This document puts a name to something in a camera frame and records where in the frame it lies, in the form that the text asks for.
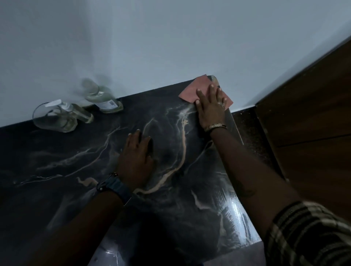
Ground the person's left hand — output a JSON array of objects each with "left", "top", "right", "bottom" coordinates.
[{"left": 117, "top": 129, "right": 156, "bottom": 193}]

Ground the person's right hand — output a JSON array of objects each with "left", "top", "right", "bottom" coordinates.
[{"left": 195, "top": 84, "right": 228, "bottom": 131}]

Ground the pink cleaning cloth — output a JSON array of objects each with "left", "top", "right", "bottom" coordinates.
[{"left": 178, "top": 74, "right": 234, "bottom": 111}]

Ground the person's left forearm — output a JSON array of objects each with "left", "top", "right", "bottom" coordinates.
[{"left": 26, "top": 189, "right": 124, "bottom": 266}]

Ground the person's right forearm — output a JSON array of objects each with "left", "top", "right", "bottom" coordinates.
[{"left": 209, "top": 127, "right": 302, "bottom": 239}]

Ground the dark blue wristwatch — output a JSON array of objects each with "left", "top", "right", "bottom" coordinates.
[{"left": 96, "top": 173, "right": 133, "bottom": 206}]

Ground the clear labelled glass bottle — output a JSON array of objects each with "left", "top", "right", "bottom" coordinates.
[{"left": 80, "top": 78, "right": 124, "bottom": 113}]

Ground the clear pump dispenser bottle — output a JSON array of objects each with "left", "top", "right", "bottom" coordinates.
[{"left": 33, "top": 99, "right": 94, "bottom": 133}]

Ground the brown wooden door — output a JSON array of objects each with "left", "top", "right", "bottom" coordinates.
[{"left": 254, "top": 37, "right": 351, "bottom": 220}]

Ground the plaid shirt sleeve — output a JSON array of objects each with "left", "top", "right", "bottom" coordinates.
[{"left": 264, "top": 201, "right": 351, "bottom": 266}]

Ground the gold metal bracelet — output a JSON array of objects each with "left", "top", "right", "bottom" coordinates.
[{"left": 204, "top": 123, "right": 228, "bottom": 132}]

